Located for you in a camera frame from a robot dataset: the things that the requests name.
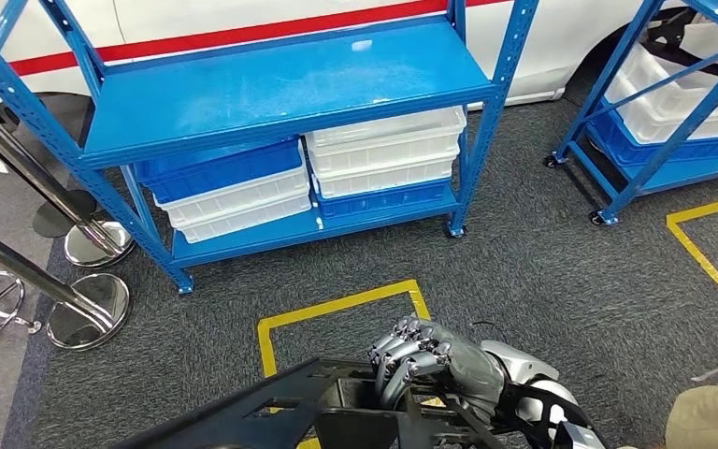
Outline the red barrier belt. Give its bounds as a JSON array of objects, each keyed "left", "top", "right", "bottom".
[{"left": 0, "top": 0, "right": 515, "bottom": 87}]

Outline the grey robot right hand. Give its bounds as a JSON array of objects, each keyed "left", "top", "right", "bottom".
[{"left": 366, "top": 315, "right": 509, "bottom": 426}]

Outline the black plastic bracket part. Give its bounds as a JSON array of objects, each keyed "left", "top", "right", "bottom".
[{"left": 110, "top": 357, "right": 522, "bottom": 449}]

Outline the black stanchion post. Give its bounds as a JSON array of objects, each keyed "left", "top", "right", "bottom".
[{"left": 0, "top": 102, "right": 97, "bottom": 239}]

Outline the white car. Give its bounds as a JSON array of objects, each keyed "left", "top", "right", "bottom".
[{"left": 0, "top": 0, "right": 701, "bottom": 175}]

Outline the blue wheeled shelf rack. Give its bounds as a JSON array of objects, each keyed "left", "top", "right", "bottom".
[{"left": 544, "top": 0, "right": 718, "bottom": 227}]

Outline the blue metal shelf rack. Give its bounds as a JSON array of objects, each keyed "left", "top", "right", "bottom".
[{"left": 0, "top": 0, "right": 541, "bottom": 296}]

